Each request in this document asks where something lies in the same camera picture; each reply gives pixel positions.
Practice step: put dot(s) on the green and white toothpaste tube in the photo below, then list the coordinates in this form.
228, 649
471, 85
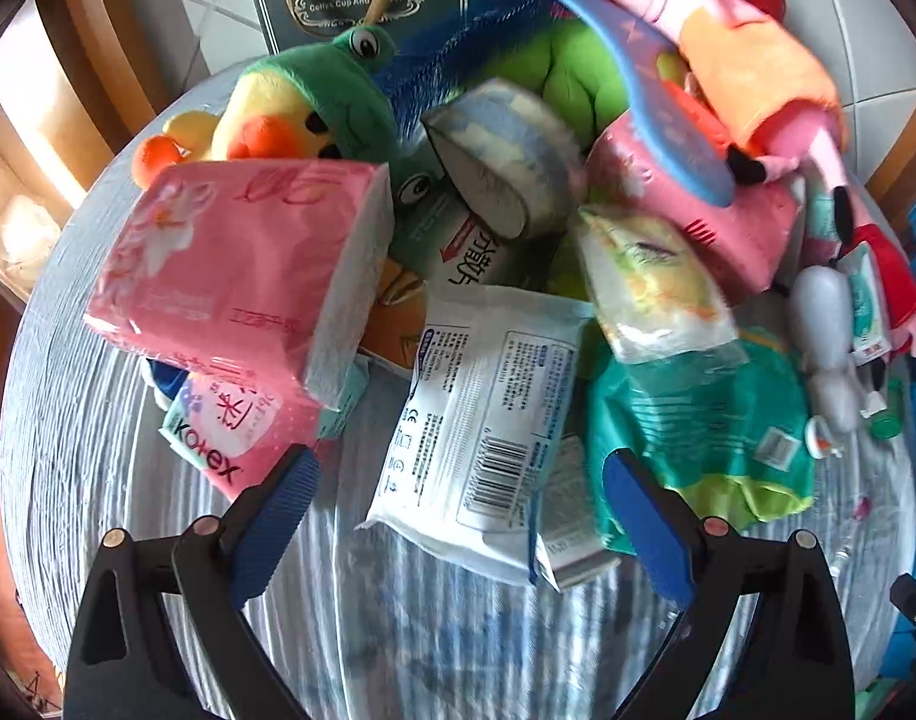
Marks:
866, 300

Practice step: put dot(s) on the white wet wipes pack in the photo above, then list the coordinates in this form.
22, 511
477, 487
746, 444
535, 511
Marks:
480, 420

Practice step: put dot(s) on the pink flower-print tissue pack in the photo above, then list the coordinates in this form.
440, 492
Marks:
225, 277
728, 240

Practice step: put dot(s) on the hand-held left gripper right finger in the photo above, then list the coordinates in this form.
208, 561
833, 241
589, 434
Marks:
645, 532

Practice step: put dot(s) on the green plush toy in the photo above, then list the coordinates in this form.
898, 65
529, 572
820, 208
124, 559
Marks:
578, 67

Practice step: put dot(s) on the white printed packet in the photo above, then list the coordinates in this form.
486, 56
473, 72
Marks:
570, 532

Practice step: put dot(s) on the green pack with red label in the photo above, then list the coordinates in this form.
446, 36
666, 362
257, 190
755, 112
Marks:
458, 255

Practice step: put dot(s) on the blue plastic hairbrush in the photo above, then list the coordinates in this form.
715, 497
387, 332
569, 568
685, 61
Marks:
653, 112

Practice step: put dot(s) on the white plastic bottle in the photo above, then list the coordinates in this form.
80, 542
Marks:
821, 322

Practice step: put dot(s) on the blue striped bed sheet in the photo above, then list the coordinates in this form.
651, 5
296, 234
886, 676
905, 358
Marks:
90, 390

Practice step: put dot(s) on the small pink sanitary pad pack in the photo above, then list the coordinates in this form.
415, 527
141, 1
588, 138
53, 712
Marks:
240, 420

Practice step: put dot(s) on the blue bristle brush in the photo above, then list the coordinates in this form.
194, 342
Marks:
428, 52

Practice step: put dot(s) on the yellow-green tissue packet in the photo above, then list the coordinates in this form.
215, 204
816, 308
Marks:
653, 285

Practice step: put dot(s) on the green plastic pack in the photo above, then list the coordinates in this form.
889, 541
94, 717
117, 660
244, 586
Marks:
690, 420

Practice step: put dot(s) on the yellow duck plush green hood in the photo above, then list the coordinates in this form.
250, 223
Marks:
293, 105

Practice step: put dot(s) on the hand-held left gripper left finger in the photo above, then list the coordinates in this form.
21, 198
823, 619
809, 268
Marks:
270, 517

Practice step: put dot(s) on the pink pig plush orange dress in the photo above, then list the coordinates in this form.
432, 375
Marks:
757, 67

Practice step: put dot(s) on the orange cardboard box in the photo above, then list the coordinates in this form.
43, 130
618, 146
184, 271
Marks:
394, 322

